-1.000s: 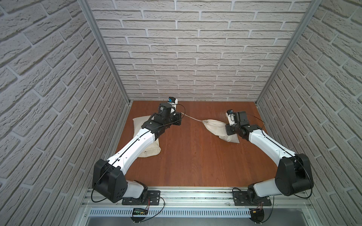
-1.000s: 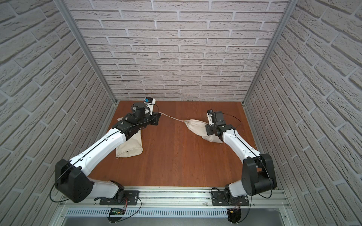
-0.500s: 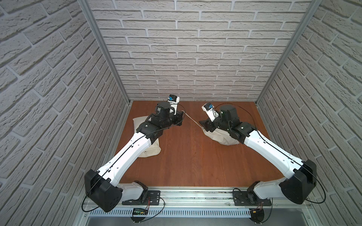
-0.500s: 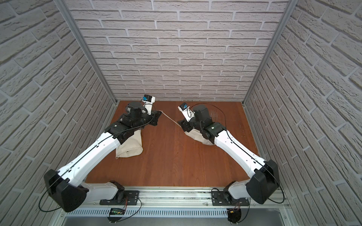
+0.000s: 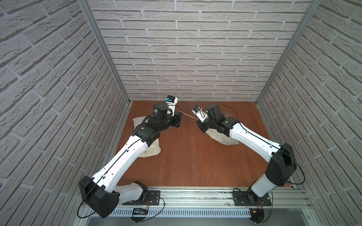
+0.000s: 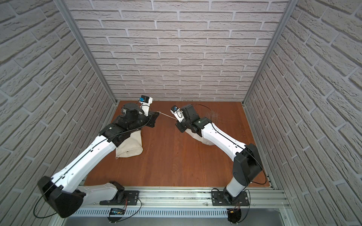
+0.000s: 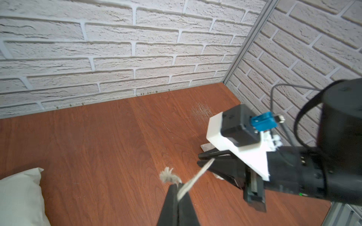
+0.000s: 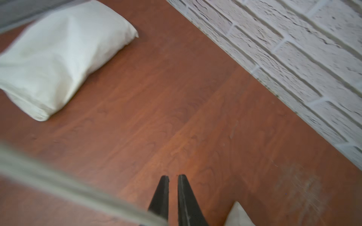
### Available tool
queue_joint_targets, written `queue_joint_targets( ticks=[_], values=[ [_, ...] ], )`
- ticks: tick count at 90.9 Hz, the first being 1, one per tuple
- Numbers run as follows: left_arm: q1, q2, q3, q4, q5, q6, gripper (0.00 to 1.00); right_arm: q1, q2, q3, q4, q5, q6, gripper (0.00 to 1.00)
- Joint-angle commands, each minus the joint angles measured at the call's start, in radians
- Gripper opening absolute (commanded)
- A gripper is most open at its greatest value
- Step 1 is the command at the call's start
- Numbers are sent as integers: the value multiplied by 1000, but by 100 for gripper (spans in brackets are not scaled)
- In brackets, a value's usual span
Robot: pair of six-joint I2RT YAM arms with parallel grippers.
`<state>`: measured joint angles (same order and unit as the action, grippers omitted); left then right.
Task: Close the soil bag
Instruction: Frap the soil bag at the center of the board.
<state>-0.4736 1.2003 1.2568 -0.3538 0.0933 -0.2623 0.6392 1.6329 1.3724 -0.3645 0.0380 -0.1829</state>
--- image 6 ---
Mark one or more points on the cream cloth bag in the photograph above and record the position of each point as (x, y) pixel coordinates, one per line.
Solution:
(199, 138)
(131, 147)

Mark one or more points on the right aluminium corner post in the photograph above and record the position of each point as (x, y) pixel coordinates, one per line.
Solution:
(274, 40)

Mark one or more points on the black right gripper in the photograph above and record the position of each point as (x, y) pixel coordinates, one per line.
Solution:
(181, 126)

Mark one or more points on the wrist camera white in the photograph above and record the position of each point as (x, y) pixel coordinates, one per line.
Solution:
(177, 112)
(145, 102)

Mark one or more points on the left aluminium corner post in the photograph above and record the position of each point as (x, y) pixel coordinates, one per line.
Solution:
(66, 14)

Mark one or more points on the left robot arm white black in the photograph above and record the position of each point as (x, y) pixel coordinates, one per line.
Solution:
(63, 191)

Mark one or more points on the left green circuit board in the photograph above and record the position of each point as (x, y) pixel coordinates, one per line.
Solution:
(115, 215)

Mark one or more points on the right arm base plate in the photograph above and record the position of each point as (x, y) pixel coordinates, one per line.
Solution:
(223, 198)

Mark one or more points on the aluminium front rail frame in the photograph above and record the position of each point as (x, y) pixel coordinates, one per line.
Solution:
(196, 202)

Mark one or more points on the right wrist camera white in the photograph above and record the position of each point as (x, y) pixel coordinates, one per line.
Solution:
(177, 112)

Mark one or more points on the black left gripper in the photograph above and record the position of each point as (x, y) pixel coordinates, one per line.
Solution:
(153, 118)

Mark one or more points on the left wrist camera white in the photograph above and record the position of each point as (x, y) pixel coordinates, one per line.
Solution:
(145, 102)

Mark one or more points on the aluminium corner post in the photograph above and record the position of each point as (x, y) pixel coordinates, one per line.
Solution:
(66, 14)
(274, 40)

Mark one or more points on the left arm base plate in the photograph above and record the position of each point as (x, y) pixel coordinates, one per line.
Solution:
(123, 198)

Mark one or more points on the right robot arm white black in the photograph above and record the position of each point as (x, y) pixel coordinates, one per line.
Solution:
(247, 163)

